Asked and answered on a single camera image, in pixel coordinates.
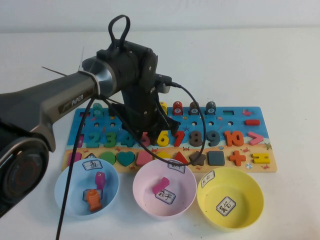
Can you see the pink trapezoid shape piece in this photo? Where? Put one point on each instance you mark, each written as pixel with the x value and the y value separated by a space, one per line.
pixel 144 160

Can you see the green circle shape piece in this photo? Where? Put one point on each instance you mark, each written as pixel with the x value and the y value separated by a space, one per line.
pixel 108 157

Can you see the paper label under fish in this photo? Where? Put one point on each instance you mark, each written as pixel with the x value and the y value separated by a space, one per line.
pixel 85 194

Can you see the magenta rectangle shape piece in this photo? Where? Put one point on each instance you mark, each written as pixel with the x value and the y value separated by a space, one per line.
pixel 78 157

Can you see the teal fish peg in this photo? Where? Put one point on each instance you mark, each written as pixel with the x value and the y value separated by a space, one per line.
pixel 98 107

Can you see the red fish peg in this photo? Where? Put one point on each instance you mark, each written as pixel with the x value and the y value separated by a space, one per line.
pixel 177 105

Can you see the brown fish peg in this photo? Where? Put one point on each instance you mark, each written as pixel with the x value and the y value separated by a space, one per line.
pixel 193 106

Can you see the yellow number six piece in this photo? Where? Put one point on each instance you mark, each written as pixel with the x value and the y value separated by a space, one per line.
pixel 161 142

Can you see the orange plus sign piece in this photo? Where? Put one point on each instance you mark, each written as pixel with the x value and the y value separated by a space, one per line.
pixel 237 158

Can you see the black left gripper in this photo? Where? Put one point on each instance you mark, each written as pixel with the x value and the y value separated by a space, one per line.
pixel 138 110

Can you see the red number seven piece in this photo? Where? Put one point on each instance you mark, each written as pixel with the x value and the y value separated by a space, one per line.
pixel 178 141

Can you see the pink plastic bowl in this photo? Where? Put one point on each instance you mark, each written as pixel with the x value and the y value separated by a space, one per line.
pixel 145 197

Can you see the black zip tie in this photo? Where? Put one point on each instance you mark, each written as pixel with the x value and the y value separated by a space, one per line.
pixel 53 71

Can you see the yellow equals sign piece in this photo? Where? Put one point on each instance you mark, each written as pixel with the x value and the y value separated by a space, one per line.
pixel 260 158

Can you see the dark teal number four piece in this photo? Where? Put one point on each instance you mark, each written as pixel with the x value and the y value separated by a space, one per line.
pixel 128 143

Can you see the magenta number one piece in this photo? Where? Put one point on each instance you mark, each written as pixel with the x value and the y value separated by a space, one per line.
pixel 161 185

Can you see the paper label fish character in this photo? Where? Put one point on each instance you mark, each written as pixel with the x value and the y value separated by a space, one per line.
pixel 92 165

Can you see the brown star shape piece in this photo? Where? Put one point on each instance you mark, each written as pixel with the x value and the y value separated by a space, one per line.
pixel 200 160

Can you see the yellow fish peg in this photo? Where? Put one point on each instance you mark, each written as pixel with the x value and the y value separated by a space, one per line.
pixel 164 106

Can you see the pink number five piece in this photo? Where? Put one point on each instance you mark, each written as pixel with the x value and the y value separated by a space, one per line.
pixel 146 143

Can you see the teal heart shape piece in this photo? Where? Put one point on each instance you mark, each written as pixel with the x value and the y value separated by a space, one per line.
pixel 126 158

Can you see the orange number ten piece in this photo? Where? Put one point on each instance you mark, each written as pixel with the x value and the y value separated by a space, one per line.
pixel 228 138

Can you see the teal number two piece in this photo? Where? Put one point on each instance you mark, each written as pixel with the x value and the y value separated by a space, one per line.
pixel 93 145

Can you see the red minus sign piece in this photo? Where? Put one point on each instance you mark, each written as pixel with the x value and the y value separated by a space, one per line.
pixel 252 122

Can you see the light blue plastic bowl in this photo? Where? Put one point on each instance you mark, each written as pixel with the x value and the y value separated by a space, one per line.
pixel 75 202

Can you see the brown number eight piece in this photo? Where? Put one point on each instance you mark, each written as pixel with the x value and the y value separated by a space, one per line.
pixel 196 139

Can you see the yellow pentagon shape piece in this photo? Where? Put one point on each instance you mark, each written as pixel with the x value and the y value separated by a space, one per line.
pixel 163 154

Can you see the orange wooden fish piece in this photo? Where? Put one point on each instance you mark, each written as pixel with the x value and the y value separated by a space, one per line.
pixel 93 201

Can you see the blue wooden puzzle board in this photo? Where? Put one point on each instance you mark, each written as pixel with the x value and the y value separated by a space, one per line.
pixel 225 125

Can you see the large paper label number characters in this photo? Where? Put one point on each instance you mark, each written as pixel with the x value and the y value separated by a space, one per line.
pixel 167 197

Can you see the pink greater-than sign piece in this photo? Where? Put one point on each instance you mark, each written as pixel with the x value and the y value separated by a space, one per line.
pixel 260 138

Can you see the small paper label number characters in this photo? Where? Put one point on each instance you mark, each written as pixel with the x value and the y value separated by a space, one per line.
pixel 177 168

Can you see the slate fish peg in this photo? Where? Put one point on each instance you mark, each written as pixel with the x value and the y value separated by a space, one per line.
pixel 210 105

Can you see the red triangle shape piece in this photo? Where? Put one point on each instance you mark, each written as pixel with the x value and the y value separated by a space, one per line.
pixel 180 158

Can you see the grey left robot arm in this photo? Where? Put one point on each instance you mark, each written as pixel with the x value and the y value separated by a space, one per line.
pixel 62 87

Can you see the slate number nine piece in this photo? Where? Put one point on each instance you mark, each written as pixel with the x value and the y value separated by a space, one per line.
pixel 217 138

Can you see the slate square shape piece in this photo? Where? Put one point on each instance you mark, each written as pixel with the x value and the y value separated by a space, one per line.
pixel 216 158

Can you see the green number three piece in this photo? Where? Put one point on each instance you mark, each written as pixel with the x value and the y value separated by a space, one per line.
pixel 114 142

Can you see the purple wooden fish piece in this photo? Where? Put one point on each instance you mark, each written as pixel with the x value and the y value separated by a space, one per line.
pixel 100 181

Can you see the yellow plastic bowl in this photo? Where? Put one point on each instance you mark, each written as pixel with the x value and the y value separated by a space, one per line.
pixel 250 200

